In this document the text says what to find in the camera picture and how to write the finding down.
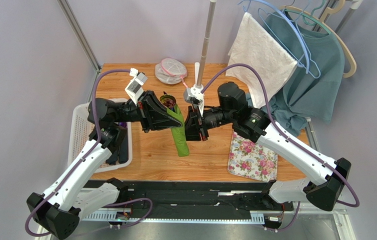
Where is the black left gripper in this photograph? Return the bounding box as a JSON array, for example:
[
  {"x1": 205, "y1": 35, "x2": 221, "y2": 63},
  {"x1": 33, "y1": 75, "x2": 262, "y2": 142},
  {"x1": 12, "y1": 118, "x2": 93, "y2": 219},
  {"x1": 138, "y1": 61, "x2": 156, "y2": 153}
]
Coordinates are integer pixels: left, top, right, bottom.
[{"x1": 114, "y1": 90, "x2": 183, "y2": 134}]

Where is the green paper napkin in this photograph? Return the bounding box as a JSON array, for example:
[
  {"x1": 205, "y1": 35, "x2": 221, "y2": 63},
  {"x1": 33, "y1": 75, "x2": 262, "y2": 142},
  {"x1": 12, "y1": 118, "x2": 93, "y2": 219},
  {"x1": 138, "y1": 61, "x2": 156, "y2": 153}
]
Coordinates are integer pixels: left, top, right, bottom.
[{"x1": 167, "y1": 104, "x2": 190, "y2": 157}]

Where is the rainbow metallic spoon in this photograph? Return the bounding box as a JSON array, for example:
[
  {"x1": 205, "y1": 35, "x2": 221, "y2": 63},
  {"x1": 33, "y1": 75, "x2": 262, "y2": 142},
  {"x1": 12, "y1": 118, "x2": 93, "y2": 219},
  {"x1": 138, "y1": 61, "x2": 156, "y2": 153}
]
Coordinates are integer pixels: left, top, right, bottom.
[{"x1": 159, "y1": 91, "x2": 177, "y2": 110}]

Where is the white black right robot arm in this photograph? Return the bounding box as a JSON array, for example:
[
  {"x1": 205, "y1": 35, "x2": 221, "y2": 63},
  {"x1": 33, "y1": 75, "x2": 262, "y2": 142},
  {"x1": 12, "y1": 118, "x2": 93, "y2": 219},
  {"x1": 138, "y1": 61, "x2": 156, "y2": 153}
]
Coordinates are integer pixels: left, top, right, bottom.
[{"x1": 183, "y1": 82, "x2": 352, "y2": 212}]

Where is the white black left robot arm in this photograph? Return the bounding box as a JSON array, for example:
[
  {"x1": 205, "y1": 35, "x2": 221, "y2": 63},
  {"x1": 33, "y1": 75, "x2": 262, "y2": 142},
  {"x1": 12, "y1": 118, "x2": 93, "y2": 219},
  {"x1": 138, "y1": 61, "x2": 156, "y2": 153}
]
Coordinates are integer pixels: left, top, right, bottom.
[{"x1": 25, "y1": 90, "x2": 183, "y2": 240}]

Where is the white mesh laundry bag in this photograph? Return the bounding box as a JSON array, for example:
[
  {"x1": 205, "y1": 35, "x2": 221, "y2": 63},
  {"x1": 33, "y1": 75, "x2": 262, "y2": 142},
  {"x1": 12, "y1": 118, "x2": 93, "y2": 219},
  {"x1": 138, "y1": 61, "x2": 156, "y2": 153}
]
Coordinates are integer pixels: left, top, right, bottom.
[{"x1": 154, "y1": 58, "x2": 188, "y2": 88}]

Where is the dark cutlery pouch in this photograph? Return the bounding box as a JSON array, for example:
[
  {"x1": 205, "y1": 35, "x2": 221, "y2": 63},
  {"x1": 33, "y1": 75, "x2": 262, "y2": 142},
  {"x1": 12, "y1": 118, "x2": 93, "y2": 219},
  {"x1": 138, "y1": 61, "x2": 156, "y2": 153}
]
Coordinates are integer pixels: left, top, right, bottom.
[{"x1": 105, "y1": 124, "x2": 129, "y2": 165}]

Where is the floral pattern tray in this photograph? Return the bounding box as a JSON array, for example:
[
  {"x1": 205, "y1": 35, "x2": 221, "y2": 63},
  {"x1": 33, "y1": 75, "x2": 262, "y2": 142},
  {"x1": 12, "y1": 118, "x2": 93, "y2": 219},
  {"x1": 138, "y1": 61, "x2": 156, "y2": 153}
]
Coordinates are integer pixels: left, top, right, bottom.
[{"x1": 227, "y1": 132, "x2": 278, "y2": 182}]

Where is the white plastic basket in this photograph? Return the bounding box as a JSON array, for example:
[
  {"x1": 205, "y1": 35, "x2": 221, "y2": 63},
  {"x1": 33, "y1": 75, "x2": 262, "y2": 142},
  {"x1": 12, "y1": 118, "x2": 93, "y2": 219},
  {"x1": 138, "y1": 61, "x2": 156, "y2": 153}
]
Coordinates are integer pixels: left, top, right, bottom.
[{"x1": 67, "y1": 103, "x2": 133, "y2": 173}]

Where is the grey pole with white base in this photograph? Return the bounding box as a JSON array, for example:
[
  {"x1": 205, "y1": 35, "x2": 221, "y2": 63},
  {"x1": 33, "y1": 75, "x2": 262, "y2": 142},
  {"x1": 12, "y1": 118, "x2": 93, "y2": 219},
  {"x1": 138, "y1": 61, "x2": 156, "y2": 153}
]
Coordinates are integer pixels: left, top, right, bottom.
[{"x1": 193, "y1": 0, "x2": 217, "y2": 90}]

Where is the white towel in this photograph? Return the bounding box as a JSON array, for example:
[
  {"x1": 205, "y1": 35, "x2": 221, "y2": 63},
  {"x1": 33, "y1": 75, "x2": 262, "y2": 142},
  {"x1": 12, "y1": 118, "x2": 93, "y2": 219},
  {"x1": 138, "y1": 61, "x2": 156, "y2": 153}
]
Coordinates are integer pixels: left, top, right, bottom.
[{"x1": 225, "y1": 12, "x2": 298, "y2": 108}]

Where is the teal t-shirt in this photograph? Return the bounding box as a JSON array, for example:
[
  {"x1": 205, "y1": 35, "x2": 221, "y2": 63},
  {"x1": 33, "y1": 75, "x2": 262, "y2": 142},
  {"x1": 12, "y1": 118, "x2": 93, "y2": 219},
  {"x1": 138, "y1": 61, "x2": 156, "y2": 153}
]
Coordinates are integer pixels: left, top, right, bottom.
[{"x1": 245, "y1": 9, "x2": 346, "y2": 138}]

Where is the green hanger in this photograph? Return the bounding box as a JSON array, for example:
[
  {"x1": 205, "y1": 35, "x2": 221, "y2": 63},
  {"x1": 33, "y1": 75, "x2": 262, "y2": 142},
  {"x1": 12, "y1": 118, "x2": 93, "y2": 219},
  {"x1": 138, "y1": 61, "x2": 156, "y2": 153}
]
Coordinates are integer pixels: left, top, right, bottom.
[{"x1": 280, "y1": 0, "x2": 335, "y2": 35}]

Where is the wooden hanger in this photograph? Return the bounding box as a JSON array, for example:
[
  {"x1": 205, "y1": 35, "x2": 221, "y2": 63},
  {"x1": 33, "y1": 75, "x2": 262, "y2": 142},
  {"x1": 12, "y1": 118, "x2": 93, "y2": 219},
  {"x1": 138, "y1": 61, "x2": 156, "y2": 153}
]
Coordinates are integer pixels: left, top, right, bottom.
[{"x1": 293, "y1": 0, "x2": 357, "y2": 79}]

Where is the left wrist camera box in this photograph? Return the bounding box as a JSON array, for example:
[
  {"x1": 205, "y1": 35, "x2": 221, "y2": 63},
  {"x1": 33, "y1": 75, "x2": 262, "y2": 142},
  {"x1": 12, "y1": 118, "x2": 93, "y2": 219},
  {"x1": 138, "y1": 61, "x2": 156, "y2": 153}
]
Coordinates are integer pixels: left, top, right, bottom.
[{"x1": 125, "y1": 68, "x2": 148, "y2": 103}]

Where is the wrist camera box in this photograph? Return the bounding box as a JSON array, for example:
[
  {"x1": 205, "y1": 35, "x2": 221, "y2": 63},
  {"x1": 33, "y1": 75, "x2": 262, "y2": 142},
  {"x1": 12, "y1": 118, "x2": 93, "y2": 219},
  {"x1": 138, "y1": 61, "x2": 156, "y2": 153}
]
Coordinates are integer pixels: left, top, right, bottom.
[
  {"x1": 183, "y1": 86, "x2": 205, "y2": 116},
  {"x1": 125, "y1": 68, "x2": 148, "y2": 103}
]

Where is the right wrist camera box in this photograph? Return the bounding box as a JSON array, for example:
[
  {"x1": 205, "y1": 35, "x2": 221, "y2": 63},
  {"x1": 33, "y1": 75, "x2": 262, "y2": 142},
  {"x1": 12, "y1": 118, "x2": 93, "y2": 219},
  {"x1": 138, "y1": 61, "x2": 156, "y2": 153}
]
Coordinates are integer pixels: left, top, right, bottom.
[{"x1": 183, "y1": 86, "x2": 205, "y2": 116}]

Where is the blue wire hanger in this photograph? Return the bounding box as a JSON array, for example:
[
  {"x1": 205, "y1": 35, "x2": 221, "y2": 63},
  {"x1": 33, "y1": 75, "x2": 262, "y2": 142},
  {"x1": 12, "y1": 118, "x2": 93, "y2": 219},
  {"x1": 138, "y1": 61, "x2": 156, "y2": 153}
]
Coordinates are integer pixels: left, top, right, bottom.
[{"x1": 237, "y1": 0, "x2": 322, "y2": 79}]

